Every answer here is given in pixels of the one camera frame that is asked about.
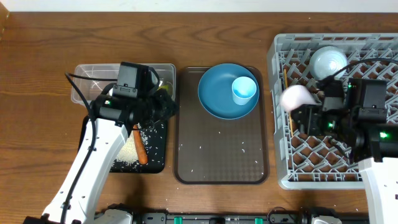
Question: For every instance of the orange carrot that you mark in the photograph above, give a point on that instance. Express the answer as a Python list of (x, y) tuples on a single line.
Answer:
[(140, 149)]

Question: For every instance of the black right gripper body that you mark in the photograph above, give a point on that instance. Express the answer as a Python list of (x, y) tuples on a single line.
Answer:
[(329, 123)]

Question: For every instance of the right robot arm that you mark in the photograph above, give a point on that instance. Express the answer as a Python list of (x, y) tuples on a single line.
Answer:
[(374, 149)]

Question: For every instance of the dark blue plate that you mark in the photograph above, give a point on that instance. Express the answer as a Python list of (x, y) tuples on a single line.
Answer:
[(215, 93)]

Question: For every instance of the pile of white rice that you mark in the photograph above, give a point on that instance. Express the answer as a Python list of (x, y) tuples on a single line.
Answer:
[(128, 153)]

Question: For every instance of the clear plastic waste bin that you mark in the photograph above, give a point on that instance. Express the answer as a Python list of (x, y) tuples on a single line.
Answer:
[(92, 88)]

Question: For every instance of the light blue bowl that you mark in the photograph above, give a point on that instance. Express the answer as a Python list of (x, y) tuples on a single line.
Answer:
[(327, 61)]

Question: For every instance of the brown serving tray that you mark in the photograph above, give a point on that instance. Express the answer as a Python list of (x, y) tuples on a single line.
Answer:
[(211, 150)]

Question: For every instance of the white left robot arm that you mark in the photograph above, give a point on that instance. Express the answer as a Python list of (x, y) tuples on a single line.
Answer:
[(111, 120)]

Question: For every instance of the grey dishwasher rack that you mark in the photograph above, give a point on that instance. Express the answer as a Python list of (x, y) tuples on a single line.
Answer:
[(307, 162)]

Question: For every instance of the wooden chopstick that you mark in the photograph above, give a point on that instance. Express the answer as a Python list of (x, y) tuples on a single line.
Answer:
[(286, 102)]

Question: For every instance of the yellow green snack packet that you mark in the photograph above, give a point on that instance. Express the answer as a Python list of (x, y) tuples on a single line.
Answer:
[(165, 87)]

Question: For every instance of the pink plastic cup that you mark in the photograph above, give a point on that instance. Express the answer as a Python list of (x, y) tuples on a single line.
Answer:
[(298, 96)]

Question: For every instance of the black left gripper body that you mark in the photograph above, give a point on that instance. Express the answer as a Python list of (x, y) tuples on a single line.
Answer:
[(157, 108)]

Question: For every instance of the light blue plastic cup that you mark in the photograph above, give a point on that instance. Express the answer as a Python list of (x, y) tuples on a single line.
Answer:
[(243, 88)]

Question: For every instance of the black plastic tray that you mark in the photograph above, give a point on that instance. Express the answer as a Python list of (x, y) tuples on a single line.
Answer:
[(155, 144)]

